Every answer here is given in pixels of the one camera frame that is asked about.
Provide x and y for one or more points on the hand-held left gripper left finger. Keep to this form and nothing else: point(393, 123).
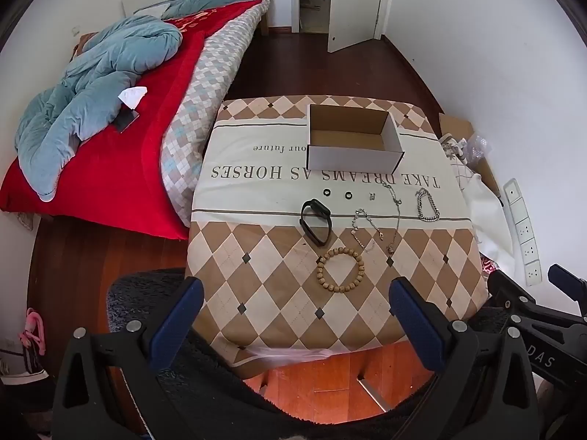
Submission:
point(183, 314)

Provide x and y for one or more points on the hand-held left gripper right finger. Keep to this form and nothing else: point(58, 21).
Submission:
point(412, 318)

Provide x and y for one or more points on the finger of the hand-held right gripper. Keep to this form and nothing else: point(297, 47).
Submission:
point(509, 286)
point(562, 276)

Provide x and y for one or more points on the black smart band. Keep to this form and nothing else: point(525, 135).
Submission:
point(322, 209)

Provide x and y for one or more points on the cardboard box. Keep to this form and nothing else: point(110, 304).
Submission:
point(456, 123)
point(353, 158)

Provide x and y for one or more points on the red patterned bag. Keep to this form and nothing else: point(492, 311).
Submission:
point(488, 268)

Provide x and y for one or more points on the white cloth bag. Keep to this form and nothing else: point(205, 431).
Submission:
point(486, 211)

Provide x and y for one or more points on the dark fuzzy cloth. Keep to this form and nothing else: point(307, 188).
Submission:
point(220, 385)

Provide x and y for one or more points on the metal table leg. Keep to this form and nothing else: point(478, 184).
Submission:
point(376, 394)

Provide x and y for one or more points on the clear plastic bag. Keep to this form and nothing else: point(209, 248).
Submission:
point(284, 356)

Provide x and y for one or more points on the clear bubble wrap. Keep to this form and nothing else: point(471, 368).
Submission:
point(477, 149)

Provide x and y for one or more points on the bed with red blanket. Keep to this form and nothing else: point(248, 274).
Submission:
point(119, 178)

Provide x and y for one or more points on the dark shoe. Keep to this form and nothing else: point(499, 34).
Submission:
point(23, 369)

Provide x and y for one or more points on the flattened cardboard box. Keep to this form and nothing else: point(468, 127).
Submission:
point(456, 123)

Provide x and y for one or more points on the flat black device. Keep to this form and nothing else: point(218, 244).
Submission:
point(126, 120)

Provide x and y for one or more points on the checkered bed sheet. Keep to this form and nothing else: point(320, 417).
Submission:
point(202, 96)

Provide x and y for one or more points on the white tissue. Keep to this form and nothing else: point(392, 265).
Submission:
point(132, 97)

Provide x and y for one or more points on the crumpled blue duvet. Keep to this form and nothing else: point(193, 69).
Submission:
point(105, 64)

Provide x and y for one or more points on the brown cushion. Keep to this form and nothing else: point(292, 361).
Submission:
point(86, 43)

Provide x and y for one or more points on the white door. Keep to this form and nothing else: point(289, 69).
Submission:
point(353, 4)

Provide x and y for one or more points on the white wall socket strip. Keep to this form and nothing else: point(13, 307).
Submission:
point(523, 233)

